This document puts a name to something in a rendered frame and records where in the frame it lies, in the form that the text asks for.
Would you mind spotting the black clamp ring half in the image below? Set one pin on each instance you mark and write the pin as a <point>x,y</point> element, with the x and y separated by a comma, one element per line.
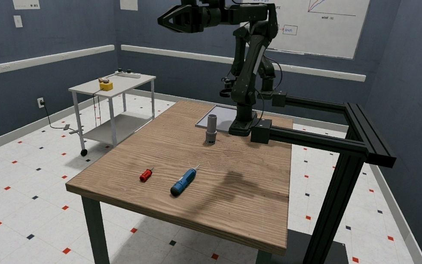
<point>224,94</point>

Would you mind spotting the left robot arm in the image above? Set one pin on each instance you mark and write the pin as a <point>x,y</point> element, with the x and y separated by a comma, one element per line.
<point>262,32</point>

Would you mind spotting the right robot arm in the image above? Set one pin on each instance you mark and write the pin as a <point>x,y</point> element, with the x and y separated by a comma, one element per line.
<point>266,68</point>

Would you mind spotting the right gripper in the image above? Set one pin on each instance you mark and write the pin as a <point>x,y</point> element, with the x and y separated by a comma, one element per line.
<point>233,80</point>

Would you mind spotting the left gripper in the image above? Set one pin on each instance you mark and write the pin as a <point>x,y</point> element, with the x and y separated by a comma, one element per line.
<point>187,18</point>

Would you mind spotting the red stubby screwdriver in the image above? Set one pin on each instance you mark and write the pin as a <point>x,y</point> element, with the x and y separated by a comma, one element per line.
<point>146,174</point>

